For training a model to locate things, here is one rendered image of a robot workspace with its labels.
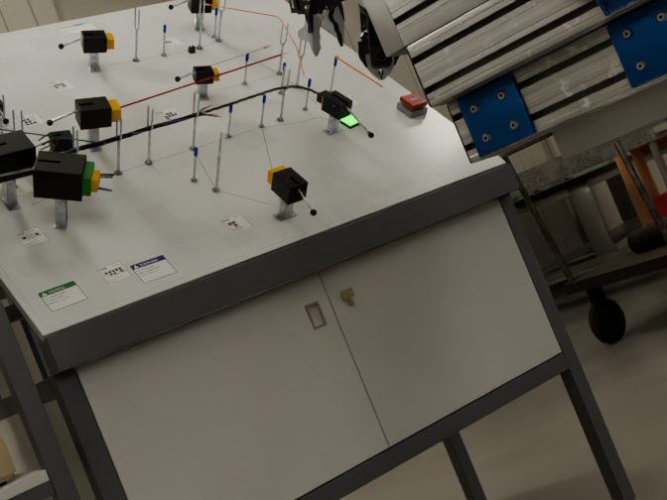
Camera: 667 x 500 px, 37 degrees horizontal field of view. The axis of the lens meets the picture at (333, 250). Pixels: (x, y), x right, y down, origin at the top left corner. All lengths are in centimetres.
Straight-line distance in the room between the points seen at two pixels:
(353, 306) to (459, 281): 29
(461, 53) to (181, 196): 93
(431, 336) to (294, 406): 38
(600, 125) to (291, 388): 88
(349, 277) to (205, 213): 33
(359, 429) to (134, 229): 61
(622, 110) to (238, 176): 103
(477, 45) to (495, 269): 109
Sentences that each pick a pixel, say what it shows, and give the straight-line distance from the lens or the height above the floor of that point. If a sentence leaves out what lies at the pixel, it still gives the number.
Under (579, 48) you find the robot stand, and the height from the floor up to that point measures 93.
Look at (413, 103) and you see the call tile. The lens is 249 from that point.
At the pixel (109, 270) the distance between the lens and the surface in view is 193.
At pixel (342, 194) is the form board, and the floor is 93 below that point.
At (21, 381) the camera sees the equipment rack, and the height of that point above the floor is 81.
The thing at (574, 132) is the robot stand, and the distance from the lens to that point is 144.
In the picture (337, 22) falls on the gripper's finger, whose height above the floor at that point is 131.
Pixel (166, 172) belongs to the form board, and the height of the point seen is 112.
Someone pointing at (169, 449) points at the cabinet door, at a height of 59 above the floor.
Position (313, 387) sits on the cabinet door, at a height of 58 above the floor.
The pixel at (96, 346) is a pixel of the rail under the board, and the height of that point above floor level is 82.
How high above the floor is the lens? 77
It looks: 1 degrees up
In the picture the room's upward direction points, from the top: 22 degrees counter-clockwise
